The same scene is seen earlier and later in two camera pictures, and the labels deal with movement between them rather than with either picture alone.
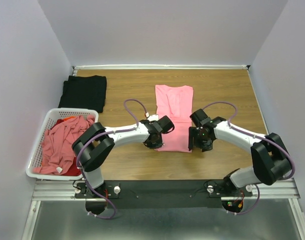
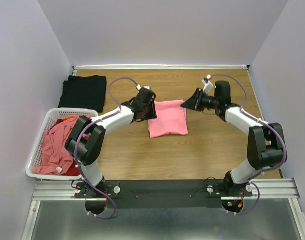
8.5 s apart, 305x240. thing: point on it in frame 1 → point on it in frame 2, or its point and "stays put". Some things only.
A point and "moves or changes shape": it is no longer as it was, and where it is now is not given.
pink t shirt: x=175 y=102 moves or changes shape
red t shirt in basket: x=75 y=170 stays put
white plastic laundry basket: x=53 y=115 stays put
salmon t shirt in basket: x=58 y=152 stays put
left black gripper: x=158 y=145 → x=153 y=114
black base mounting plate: x=162 y=194 stays put
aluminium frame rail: x=161 y=66 stays put
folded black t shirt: x=84 y=92 stays put
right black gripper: x=206 y=146 → x=194 y=101
